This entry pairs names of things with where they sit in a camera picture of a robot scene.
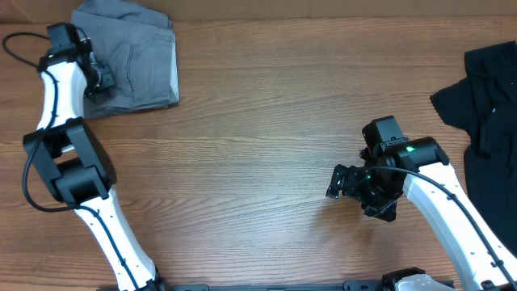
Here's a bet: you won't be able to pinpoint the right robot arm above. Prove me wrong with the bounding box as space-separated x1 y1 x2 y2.
326 137 516 290

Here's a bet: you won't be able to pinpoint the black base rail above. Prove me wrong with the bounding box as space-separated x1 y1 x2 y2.
170 280 381 291

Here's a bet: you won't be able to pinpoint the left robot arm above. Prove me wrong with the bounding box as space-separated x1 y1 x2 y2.
23 37 168 290

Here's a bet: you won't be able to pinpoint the black shirt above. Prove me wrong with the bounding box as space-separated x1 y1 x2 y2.
430 41 516 253

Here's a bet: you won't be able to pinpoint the grey shorts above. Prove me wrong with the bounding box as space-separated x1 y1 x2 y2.
71 0 179 119

